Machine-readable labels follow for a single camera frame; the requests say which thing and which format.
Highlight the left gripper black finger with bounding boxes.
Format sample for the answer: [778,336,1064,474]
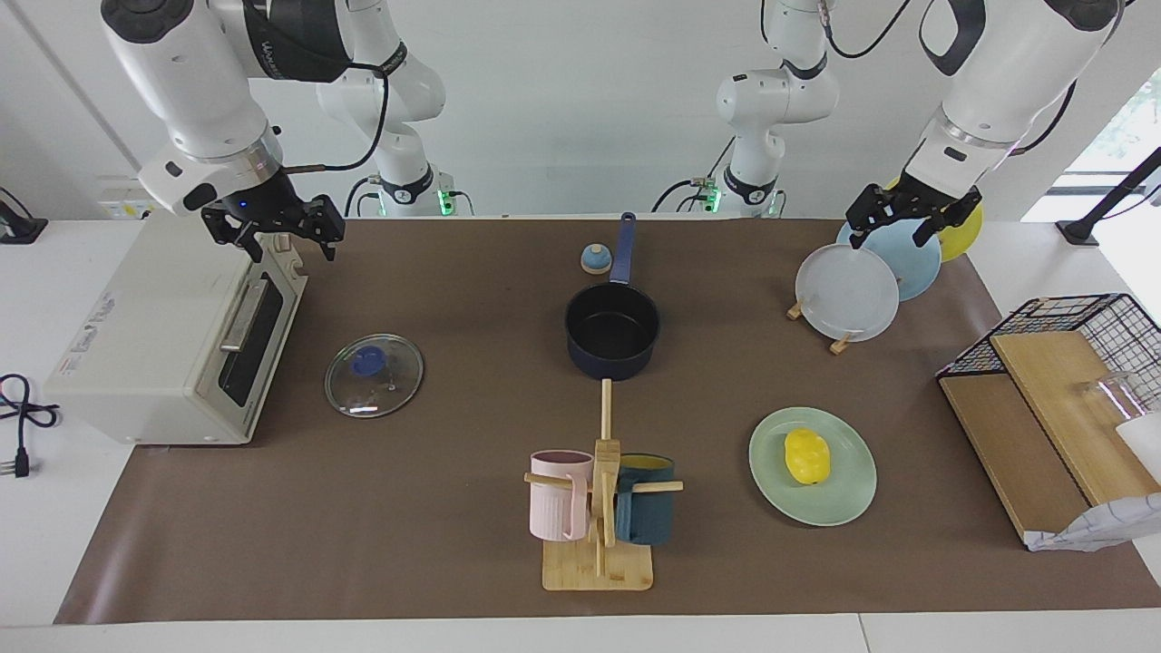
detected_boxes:
[846,184,899,250]
[914,189,983,248]

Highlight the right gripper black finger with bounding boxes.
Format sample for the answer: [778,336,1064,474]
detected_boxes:
[201,207,266,264]
[304,195,346,264]

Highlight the glass lid with blue knob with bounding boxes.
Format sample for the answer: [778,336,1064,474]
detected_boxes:
[324,333,425,420]

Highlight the yellow potato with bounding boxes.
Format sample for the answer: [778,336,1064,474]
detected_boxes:
[784,428,833,486]

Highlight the yellow plate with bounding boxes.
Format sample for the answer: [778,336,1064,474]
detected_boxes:
[884,177,985,264]

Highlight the light blue plate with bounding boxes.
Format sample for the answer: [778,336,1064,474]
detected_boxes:
[836,218,942,302]

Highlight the grey plate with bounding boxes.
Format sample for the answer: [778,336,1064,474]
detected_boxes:
[795,243,901,344]

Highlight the wooden plate rack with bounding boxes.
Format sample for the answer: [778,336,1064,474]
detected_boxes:
[786,299,858,356]

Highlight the light green plate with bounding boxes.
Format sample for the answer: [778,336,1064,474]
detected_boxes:
[748,405,878,528]

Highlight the white power strip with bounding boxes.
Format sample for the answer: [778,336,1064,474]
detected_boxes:
[98,175,187,221]

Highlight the beige toaster oven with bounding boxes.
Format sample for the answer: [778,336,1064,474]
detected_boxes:
[44,210,309,447]

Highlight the black table clamp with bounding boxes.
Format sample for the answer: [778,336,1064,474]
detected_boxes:
[0,186,48,246]

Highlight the clear glass cup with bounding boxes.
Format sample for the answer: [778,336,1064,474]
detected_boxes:
[1078,370,1139,423]

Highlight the white translucent container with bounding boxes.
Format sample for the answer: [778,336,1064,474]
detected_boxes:
[1116,413,1161,459]

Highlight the dark blue saucepan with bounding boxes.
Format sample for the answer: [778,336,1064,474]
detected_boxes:
[564,212,661,382]

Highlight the brown table mat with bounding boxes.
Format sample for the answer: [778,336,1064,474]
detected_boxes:
[54,218,1161,625]

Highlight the white checked cloth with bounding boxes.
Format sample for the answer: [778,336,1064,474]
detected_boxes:
[1023,492,1161,554]

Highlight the pink ribbed mug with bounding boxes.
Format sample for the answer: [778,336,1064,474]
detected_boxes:
[529,450,595,543]

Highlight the dark teal mug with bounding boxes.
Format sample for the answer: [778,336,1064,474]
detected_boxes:
[615,453,677,546]

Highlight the wooden mug tree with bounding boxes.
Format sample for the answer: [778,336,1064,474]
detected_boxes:
[523,379,684,592]

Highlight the black camera stand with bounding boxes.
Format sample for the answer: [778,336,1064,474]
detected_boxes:
[1055,145,1161,248]

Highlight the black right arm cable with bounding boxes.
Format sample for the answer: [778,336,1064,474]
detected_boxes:
[277,45,409,173]

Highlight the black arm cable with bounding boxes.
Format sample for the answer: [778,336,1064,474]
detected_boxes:
[821,0,1085,157]
[277,45,409,173]

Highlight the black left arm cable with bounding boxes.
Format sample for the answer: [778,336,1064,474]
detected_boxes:
[821,0,1085,157]

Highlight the black wire basket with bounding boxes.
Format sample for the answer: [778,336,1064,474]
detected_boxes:
[936,292,1161,427]

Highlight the black power cord with plug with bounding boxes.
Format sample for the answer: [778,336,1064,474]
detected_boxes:
[0,372,63,480]

